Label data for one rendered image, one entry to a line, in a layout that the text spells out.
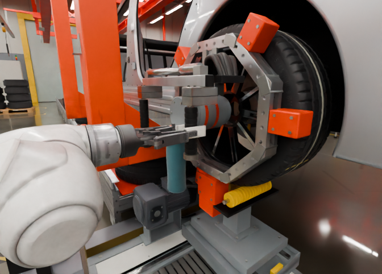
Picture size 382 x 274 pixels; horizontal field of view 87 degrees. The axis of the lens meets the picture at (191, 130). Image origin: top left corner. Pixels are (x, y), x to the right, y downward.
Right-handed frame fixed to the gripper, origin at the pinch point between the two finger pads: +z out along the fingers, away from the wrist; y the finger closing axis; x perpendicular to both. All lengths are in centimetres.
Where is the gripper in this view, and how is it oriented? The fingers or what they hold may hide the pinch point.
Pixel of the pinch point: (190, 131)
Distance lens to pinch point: 56.6
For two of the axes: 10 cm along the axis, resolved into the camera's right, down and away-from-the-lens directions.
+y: 5.7, 1.8, -8.0
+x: 0.0, -9.7, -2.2
